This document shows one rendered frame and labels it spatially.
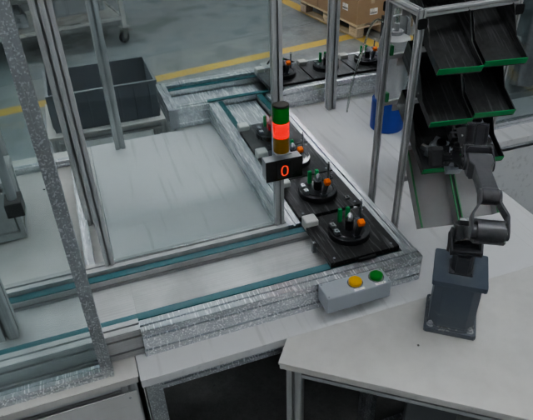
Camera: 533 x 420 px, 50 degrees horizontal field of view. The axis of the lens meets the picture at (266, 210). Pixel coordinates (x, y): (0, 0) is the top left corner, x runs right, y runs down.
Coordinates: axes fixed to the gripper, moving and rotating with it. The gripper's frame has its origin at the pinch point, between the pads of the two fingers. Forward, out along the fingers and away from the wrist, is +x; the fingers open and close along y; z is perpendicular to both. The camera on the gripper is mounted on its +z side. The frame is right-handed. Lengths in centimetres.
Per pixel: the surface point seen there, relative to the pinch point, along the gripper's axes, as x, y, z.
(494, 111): 6.2, -13.5, 11.4
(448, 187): 16.7, -3.7, -13.4
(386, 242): 9.2, 18.2, -29.0
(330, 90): 121, 22, 17
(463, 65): -3.5, -0.4, 25.2
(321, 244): 9.2, 39.4, -28.8
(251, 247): 15, 62, -30
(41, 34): 13, 122, 40
